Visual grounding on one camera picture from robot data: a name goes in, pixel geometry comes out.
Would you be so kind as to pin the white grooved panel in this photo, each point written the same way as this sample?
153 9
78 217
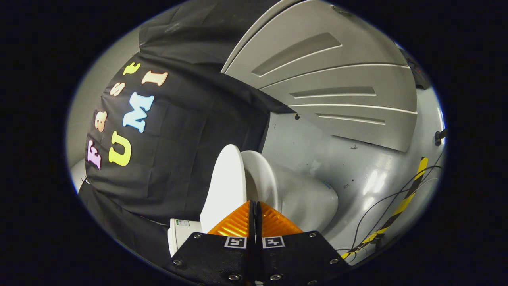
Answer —
337 79

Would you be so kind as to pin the white toilet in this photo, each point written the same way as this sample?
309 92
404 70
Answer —
305 198

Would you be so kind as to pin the yellow black striped tape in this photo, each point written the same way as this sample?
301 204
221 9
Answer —
412 188

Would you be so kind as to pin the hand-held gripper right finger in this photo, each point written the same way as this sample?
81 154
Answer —
293 258

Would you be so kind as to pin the small black fixture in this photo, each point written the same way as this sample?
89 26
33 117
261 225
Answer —
439 137

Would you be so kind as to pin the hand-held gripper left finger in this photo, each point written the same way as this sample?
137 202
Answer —
214 258

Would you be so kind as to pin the white toilet lid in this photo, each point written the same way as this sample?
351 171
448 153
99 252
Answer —
224 186

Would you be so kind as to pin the black backdrop cloth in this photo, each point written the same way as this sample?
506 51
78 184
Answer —
186 131

